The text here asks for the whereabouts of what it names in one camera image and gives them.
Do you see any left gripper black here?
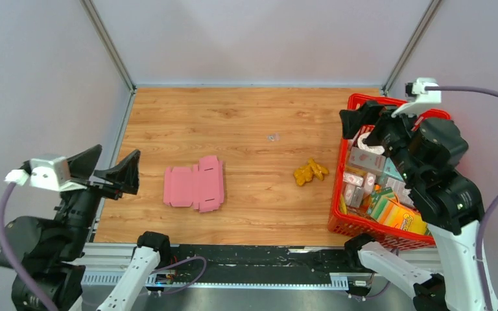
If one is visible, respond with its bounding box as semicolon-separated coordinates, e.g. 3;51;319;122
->
56;142;141;255

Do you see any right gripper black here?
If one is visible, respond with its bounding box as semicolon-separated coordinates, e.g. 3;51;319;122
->
336;97;421;181

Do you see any pink paper box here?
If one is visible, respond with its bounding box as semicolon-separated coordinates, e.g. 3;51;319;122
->
163;155;225;213

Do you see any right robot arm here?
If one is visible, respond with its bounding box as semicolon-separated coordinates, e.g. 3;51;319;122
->
339;100;498;310

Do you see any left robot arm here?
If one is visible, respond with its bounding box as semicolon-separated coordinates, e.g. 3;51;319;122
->
0;144;141;310

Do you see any pink grey snack box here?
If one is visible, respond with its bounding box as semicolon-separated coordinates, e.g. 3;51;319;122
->
347;147;386;176

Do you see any teal snack box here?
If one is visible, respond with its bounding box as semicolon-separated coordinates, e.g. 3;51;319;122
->
381;158;403;181

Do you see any green snack box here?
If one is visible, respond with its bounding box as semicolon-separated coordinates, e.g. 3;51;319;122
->
367;187;398;220

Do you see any pink white roll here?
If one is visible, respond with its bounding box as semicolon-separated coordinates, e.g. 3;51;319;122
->
357;132;385;155

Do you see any red plastic basket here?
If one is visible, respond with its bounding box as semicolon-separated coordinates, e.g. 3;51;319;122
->
327;93;451;251

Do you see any yellow fried food toy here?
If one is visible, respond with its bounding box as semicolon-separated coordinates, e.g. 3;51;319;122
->
293;158;329;187

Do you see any small clear plastic bag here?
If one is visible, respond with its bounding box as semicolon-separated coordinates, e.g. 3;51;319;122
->
267;133;280;141

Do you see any orange juice carton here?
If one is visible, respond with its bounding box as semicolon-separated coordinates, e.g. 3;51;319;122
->
377;201;427;235

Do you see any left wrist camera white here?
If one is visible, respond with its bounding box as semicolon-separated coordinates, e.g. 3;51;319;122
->
4;155;87;192

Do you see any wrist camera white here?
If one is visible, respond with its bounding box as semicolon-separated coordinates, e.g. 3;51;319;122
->
4;155;87;192
392;77;442;117

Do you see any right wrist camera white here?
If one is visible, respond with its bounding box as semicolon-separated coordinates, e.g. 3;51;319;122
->
392;77;442;117

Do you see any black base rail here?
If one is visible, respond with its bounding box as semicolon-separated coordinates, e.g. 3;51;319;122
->
73;242;447;297

